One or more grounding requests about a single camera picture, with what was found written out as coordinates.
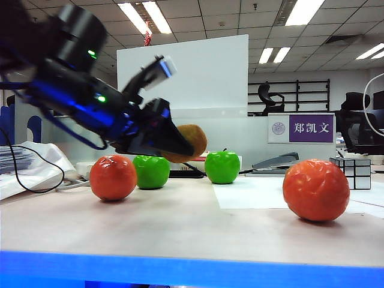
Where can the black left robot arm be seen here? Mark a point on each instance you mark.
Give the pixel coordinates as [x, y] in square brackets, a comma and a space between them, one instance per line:
[69, 75]

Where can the blue file holder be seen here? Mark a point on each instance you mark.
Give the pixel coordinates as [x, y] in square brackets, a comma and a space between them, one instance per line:
[6, 126]

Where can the white paper sheet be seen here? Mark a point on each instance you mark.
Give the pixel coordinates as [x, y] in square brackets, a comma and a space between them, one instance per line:
[249, 192]

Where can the red hanging ornament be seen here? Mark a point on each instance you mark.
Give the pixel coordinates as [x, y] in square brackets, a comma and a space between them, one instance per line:
[147, 39]

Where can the white board panel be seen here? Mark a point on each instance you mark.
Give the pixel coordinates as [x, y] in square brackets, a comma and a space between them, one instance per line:
[210, 75]

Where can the double tube ceiling light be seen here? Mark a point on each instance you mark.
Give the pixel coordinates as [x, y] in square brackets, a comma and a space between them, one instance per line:
[135, 18]
[265, 55]

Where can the large wrinkled orange fruit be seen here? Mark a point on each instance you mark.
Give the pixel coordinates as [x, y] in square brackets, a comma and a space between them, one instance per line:
[316, 192]

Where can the smooth orange fruit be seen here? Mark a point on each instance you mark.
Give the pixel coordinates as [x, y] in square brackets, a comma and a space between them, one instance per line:
[112, 180]

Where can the silver mirror puzzle cube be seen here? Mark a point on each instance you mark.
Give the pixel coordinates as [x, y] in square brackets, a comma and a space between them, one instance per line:
[358, 177]

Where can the black shelf rack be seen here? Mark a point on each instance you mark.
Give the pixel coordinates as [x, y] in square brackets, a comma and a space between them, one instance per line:
[297, 96]

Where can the frosted glass desk partition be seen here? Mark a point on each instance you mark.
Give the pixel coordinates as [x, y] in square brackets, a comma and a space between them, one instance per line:
[225, 132]

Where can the wide ceiling light panel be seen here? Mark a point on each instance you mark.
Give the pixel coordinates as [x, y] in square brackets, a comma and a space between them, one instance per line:
[303, 13]

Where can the black mesh office chair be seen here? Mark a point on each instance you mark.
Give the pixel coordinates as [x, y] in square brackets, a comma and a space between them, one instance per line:
[357, 102]

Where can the green toy apple with stem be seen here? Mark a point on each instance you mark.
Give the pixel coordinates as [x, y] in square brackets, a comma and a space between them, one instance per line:
[222, 168]

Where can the stack of papers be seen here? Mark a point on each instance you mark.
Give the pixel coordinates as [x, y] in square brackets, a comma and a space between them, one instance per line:
[15, 159]

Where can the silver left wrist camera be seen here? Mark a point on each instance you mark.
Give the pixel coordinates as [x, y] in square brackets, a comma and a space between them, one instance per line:
[165, 69]

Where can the blue edge strip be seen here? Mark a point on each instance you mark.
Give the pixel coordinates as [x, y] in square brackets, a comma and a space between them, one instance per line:
[192, 270]

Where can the brown kiwi fruit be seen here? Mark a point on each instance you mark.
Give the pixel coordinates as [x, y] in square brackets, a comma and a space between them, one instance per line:
[195, 138]

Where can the white power adapter box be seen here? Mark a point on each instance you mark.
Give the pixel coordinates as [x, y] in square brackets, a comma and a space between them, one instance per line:
[84, 168]

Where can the grey metal bookend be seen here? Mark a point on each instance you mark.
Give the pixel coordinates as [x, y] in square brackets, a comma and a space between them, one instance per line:
[21, 126]

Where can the grey stapler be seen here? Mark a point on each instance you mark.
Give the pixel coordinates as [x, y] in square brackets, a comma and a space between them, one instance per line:
[279, 162]

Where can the purple white name plate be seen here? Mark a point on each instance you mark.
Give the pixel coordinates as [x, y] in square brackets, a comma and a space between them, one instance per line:
[312, 128]

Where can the white plastic bag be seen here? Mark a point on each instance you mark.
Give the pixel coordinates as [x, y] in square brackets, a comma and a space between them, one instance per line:
[45, 168]

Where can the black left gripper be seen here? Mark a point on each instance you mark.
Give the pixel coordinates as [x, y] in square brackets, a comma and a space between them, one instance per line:
[129, 129]

